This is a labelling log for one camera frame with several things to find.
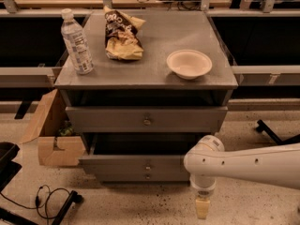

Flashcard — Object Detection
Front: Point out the grey top drawer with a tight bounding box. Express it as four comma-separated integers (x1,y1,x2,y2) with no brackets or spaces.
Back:
66,107,228,133

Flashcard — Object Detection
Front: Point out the brown cardboard box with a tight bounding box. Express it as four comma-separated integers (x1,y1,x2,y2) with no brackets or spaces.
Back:
20,89,85,167

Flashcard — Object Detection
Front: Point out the black bin left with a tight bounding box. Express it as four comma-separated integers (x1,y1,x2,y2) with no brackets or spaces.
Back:
0,142,22,191

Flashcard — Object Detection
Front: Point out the grey drawer cabinet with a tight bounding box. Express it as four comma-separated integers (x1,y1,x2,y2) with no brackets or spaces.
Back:
53,10,239,185

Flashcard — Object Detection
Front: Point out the black cable on floor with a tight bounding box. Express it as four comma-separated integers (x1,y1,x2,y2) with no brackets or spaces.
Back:
0,184,71,220

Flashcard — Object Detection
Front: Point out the black stand base left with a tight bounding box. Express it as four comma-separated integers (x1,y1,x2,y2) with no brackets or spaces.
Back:
0,190,83,225

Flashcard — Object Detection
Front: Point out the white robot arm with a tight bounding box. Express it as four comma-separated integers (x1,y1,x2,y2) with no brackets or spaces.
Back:
184,135,300,219

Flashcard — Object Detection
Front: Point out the grey bottom drawer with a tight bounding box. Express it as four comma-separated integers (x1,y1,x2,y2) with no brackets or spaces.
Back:
96,172,189,182

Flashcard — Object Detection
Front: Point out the grey drawer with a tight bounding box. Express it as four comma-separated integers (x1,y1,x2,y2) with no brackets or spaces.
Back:
80,133,200,177
96,172,189,182
66,107,228,133

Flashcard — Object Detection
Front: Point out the yellow black chip bag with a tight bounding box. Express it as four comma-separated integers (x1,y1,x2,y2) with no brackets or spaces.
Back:
104,7,145,61

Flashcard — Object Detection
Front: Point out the white paper bowl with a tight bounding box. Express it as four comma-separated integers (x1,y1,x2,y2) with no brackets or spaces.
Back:
166,50,213,80

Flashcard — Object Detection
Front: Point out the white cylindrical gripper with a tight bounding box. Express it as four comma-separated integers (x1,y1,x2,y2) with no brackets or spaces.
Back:
189,174,217,219

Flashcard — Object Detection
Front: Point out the clear plastic water bottle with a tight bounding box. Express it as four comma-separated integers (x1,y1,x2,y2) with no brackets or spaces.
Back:
61,8,94,74

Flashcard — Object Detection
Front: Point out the black stand leg right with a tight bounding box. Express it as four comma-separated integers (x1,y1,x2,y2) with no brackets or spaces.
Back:
256,120,300,145

